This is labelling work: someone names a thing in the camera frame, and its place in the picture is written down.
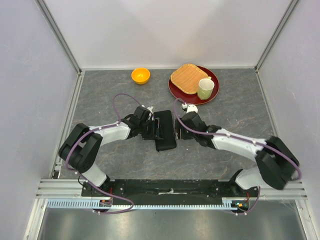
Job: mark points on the left aluminium corner post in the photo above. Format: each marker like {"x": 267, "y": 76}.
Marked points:
{"x": 58, "y": 34}

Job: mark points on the black zip tool case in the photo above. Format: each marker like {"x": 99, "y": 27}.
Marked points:
{"x": 166, "y": 129}

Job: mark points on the woven bamboo basket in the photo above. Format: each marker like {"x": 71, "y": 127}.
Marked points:
{"x": 187, "y": 78}

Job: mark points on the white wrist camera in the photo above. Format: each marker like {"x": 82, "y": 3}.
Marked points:
{"x": 148, "y": 112}
{"x": 188, "y": 108}

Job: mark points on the light blue cable duct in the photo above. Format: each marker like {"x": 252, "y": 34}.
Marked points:
{"x": 98, "y": 204}

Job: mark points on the aluminium corner post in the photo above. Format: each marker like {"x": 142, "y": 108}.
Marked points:
{"x": 58, "y": 34}
{"x": 276, "y": 33}

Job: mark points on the aluminium front frame rail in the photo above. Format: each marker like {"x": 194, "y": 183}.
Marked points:
{"x": 71, "y": 189}

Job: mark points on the orange bowl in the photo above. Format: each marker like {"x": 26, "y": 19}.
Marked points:
{"x": 140, "y": 75}

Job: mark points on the red round tray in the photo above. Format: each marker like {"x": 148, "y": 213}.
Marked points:
{"x": 193, "y": 98}

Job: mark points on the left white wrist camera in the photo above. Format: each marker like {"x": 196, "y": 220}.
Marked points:
{"x": 148, "y": 112}

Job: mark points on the pale green cup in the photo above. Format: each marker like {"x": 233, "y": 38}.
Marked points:
{"x": 205, "y": 88}

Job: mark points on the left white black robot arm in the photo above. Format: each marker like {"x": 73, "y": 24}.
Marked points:
{"x": 80, "y": 149}

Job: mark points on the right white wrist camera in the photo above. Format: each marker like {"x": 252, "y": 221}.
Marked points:
{"x": 188, "y": 108}

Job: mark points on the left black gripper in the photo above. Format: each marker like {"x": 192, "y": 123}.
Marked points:
{"x": 155, "y": 134}

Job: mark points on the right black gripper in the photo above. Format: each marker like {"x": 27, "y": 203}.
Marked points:
{"x": 178, "y": 125}

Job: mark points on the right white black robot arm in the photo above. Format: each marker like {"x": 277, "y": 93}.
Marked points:
{"x": 275, "y": 163}

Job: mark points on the right aluminium corner post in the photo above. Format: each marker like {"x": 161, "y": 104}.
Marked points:
{"x": 276, "y": 33}

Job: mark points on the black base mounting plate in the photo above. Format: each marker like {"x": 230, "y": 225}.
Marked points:
{"x": 134, "y": 187}

